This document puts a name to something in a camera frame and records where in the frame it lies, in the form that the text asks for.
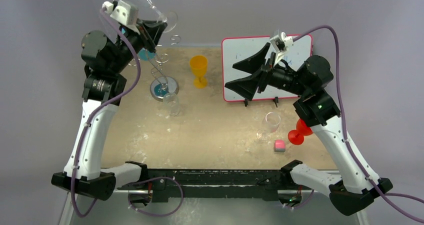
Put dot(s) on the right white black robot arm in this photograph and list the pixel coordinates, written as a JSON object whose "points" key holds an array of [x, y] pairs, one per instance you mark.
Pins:
{"points": [[357, 185]]}

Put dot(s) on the clear wine glass right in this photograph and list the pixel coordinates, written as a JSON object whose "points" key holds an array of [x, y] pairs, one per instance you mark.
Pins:
{"points": [[269, 125]]}

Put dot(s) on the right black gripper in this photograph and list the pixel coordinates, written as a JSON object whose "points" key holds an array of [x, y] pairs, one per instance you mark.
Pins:
{"points": [[266, 74]]}

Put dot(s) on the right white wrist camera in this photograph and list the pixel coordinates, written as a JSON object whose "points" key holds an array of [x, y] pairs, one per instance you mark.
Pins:
{"points": [[281, 43]]}

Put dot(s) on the blue plastic wine glass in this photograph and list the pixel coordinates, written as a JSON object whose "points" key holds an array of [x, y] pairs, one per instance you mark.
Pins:
{"points": [[143, 54]]}

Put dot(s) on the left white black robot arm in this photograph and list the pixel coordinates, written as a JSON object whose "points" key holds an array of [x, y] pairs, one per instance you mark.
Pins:
{"points": [[103, 89]]}

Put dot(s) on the clear tumbler glass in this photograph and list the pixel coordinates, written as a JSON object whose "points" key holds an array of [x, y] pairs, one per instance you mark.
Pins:
{"points": [[171, 102]]}

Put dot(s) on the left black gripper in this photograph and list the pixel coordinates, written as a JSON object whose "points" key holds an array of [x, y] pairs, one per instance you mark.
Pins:
{"points": [[152, 30]]}

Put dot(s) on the silver wire wine glass rack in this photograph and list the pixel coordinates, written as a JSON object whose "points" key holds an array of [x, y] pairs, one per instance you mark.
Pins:
{"points": [[162, 84]]}

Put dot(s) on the clear champagne flute glass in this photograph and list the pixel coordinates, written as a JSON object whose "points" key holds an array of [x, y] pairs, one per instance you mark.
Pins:
{"points": [[149, 10]]}

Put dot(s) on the pink grey eraser block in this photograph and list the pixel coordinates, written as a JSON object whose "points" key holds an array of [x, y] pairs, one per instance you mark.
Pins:
{"points": [[279, 146]]}

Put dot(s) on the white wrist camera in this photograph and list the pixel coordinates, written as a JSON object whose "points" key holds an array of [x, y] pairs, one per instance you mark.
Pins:
{"points": [[281, 43], [124, 12]]}

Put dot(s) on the red plastic wine glass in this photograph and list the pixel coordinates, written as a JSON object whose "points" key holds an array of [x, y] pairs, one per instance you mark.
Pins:
{"points": [[297, 136]]}

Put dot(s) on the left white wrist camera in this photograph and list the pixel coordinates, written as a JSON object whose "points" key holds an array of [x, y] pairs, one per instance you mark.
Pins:
{"points": [[124, 12]]}

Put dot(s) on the orange plastic wine glass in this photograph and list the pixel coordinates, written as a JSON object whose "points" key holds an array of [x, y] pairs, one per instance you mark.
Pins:
{"points": [[198, 65]]}

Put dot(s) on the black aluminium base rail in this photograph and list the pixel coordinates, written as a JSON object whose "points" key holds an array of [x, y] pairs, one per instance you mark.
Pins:
{"points": [[264, 184]]}

